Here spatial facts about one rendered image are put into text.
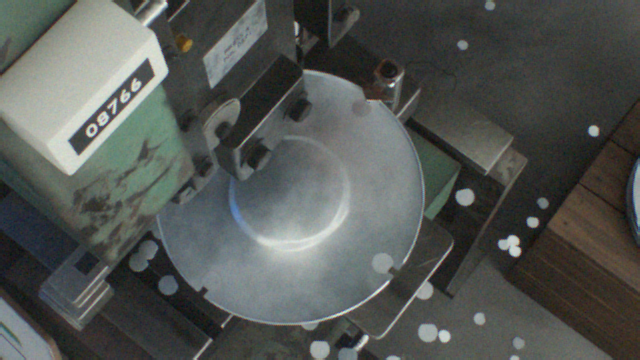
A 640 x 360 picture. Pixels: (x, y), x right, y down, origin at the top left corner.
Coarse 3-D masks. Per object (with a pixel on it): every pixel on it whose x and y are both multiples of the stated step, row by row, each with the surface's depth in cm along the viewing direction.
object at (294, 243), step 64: (320, 128) 97; (384, 128) 97; (256, 192) 94; (320, 192) 94; (384, 192) 95; (192, 256) 93; (256, 256) 93; (320, 256) 92; (256, 320) 90; (320, 320) 90
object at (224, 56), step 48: (192, 0) 59; (240, 0) 65; (288, 0) 73; (192, 48) 63; (240, 48) 70; (288, 48) 80; (192, 96) 69; (240, 96) 77; (288, 96) 78; (240, 144) 76
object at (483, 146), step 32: (448, 96) 114; (416, 128) 116; (448, 128) 113; (480, 128) 113; (480, 160) 111; (512, 160) 113; (480, 192) 119; (448, 224) 137; (480, 224) 128; (448, 256) 150; (480, 256) 170; (448, 288) 168
